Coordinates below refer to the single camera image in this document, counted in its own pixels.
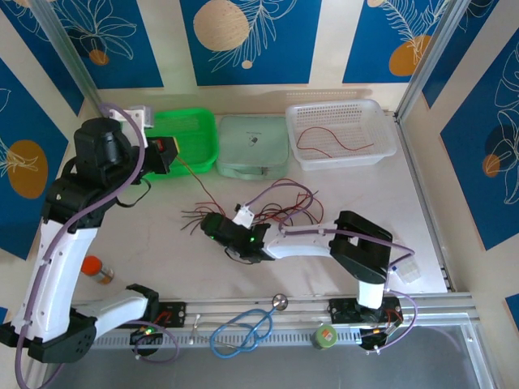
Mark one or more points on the clear plastic bag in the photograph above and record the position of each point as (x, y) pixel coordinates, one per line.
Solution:
(405, 272)

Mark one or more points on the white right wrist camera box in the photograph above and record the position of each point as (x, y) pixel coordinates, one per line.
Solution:
(244, 215)

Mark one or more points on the green plastic mesh basket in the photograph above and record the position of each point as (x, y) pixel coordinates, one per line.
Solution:
(194, 129)

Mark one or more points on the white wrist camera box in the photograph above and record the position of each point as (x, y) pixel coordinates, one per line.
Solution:
(135, 115)
(244, 215)

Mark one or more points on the orange capped bottle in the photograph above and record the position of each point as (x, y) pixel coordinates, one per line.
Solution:
(95, 269)

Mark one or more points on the aluminium frame post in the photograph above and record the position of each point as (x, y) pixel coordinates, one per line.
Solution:
(430, 61)
(69, 52)

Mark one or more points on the aluminium frame rail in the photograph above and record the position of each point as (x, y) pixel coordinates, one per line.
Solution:
(243, 304)

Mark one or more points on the white plastic mesh basket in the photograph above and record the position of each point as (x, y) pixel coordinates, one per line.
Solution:
(344, 113)

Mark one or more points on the mint green zip case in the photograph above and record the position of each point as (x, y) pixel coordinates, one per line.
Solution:
(243, 150)

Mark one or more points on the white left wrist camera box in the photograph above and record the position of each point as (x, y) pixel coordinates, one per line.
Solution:
(135, 115)

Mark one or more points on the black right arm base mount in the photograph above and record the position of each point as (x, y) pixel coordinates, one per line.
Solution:
(344, 310)

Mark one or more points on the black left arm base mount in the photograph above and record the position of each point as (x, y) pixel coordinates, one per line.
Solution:
(174, 314)

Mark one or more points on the blue stethoscope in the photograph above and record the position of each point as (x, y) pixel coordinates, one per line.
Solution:
(280, 301)

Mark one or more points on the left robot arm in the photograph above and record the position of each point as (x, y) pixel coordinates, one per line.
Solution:
(52, 275)

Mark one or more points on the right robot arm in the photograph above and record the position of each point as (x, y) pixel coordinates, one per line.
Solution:
(300, 245)

